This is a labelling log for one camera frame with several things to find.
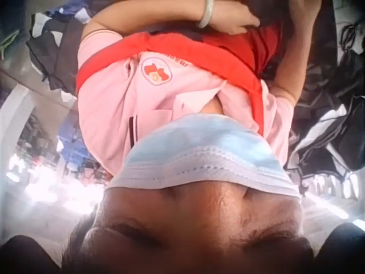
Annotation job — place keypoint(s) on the dark garment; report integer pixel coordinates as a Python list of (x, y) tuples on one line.
[(269, 12)]

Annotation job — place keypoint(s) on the white table frame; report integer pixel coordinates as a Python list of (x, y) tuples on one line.
[(17, 114)]

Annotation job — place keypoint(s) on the stall with colourful goods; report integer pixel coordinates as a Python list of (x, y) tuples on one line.
[(48, 151)]

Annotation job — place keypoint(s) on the pale green jade bangle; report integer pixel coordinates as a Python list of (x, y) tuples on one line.
[(206, 15)]

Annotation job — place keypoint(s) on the person's left hand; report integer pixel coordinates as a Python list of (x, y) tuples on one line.
[(228, 20)]

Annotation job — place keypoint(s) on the heap of black white garments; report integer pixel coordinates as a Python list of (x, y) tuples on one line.
[(336, 114)]

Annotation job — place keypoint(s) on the heap of dark clothes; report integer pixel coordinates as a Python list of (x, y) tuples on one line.
[(57, 54)]

